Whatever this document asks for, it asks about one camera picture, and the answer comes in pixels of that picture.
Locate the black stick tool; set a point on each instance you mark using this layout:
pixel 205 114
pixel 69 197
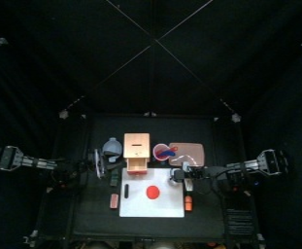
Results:
pixel 125 190

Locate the white mat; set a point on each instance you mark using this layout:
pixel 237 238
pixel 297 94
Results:
pixel 157 204

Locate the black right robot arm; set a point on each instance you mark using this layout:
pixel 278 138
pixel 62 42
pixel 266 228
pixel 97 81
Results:
pixel 252 165

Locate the red plastic cup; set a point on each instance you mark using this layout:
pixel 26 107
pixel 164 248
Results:
pixel 160 153

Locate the red plastic utensil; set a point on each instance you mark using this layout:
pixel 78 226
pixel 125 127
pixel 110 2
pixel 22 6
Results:
pixel 166 153

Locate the pink block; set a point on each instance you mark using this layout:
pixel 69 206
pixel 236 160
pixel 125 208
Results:
pixel 113 201

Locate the blue plastic utensil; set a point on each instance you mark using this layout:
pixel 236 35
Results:
pixel 168 150

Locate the red dough disc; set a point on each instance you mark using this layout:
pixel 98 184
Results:
pixel 152 192

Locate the orange toy piece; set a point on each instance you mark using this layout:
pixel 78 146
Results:
pixel 188 203

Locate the wooden cutting board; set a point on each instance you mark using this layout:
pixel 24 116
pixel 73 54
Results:
pixel 190 152

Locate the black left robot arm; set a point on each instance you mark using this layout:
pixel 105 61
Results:
pixel 26 161

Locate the dark green block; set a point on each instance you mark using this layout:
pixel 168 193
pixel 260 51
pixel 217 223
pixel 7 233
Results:
pixel 113 178

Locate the grey label plate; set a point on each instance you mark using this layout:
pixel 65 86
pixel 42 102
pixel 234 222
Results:
pixel 240 222

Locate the wooden drawer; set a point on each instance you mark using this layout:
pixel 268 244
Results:
pixel 136 165

